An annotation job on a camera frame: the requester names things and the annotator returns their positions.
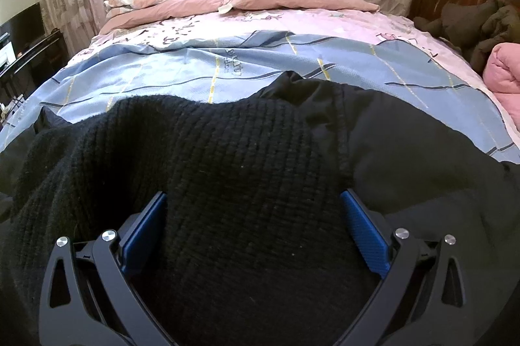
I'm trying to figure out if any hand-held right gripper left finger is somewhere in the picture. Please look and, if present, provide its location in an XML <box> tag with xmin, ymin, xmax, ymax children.
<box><xmin>38</xmin><ymin>192</ymin><xmax>179</xmax><ymax>346</ymax></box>

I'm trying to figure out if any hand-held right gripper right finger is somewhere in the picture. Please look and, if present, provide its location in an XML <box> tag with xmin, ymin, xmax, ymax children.
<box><xmin>337</xmin><ymin>189</ymin><xmax>482</xmax><ymax>346</ymax></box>

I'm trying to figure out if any black knit sweater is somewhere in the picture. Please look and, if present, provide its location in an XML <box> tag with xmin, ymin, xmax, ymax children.
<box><xmin>0</xmin><ymin>94</ymin><xmax>391</xmax><ymax>346</ymax></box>

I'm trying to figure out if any black computer monitor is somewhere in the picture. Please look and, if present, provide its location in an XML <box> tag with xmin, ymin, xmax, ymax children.
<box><xmin>0</xmin><ymin>3</ymin><xmax>45</xmax><ymax>50</ymax></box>

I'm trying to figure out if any blue plaid cartoon bedsheet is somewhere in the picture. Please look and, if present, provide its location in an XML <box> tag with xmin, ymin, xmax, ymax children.
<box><xmin>0</xmin><ymin>11</ymin><xmax>514</xmax><ymax>164</ymax></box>

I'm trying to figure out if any white printer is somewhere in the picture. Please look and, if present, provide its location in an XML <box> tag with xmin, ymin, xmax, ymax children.
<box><xmin>0</xmin><ymin>32</ymin><xmax>17</xmax><ymax>70</ymax></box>

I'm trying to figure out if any pink folded quilt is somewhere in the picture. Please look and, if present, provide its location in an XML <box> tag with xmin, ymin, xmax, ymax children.
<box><xmin>483</xmin><ymin>43</ymin><xmax>520</xmax><ymax>115</ymax></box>

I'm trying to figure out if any black down jacket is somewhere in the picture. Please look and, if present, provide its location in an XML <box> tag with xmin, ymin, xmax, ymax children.
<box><xmin>0</xmin><ymin>70</ymin><xmax>520</xmax><ymax>346</ymax></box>

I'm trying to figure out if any dark olive clothes pile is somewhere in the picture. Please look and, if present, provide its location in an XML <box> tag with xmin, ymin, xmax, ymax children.
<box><xmin>414</xmin><ymin>0</ymin><xmax>520</xmax><ymax>72</ymax></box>

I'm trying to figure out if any black desk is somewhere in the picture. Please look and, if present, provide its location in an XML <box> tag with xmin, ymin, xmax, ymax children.
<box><xmin>0</xmin><ymin>28</ymin><xmax>70</xmax><ymax>103</ymax></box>

